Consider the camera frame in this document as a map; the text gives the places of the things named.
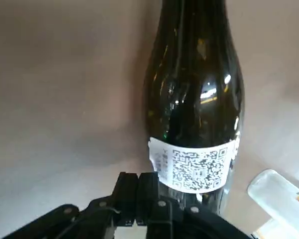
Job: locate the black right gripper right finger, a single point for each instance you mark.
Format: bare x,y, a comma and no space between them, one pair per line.
149,199

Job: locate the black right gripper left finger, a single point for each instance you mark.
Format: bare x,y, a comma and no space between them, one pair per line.
124,199

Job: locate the clear plastic bottle blue cap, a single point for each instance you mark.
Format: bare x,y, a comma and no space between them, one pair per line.
276,194

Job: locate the dark glass bottle sloped shoulders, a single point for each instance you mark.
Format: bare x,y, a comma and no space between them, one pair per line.
194,74

